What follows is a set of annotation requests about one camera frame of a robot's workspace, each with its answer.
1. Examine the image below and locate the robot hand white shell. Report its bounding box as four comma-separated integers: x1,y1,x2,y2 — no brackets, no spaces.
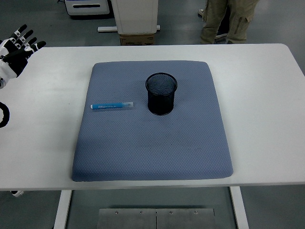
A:
0,24,47,84

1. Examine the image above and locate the blue marker pen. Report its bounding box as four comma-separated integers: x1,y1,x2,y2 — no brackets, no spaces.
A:
90,102,134,110

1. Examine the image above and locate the black mesh pen holder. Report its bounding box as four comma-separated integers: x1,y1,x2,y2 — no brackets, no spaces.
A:
145,73,178,116

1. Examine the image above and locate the white appliance with black slot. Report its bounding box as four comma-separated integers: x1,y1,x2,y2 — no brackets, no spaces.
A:
64,0,113,17

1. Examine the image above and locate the white base bar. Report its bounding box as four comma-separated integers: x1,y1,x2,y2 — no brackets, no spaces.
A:
97,24,163,33

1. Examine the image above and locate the cardboard box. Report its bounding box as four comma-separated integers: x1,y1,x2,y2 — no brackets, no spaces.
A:
119,33,156,46

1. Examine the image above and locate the white cabinet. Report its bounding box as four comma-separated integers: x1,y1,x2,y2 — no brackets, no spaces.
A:
111,0,159,35

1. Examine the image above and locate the white table leg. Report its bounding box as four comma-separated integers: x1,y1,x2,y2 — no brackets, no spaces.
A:
229,186,250,229
53,190,72,229

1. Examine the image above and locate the blue-grey textured mat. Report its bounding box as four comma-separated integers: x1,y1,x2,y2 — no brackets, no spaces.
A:
71,61,234,182

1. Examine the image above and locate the grey metal plate with screws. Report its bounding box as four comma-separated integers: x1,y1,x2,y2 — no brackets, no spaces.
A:
156,208,216,229
96,208,157,229

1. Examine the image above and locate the person in khaki trousers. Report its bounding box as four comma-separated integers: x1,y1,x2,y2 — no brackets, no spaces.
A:
199,0,261,45

